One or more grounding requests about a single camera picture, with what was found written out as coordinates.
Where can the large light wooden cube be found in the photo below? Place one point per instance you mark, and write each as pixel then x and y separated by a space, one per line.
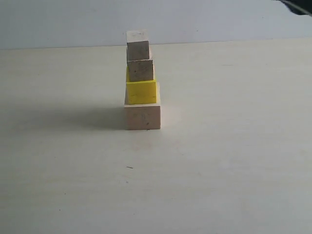
pixel 143 116

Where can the yellow cube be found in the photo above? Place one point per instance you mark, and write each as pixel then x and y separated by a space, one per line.
pixel 141 92

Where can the medium striped wooden cube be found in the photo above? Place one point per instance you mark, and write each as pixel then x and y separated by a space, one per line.
pixel 140 70

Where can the small light wooden cube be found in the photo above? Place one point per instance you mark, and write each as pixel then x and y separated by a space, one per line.
pixel 137 45

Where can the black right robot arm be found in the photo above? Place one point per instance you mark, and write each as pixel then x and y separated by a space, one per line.
pixel 299 7

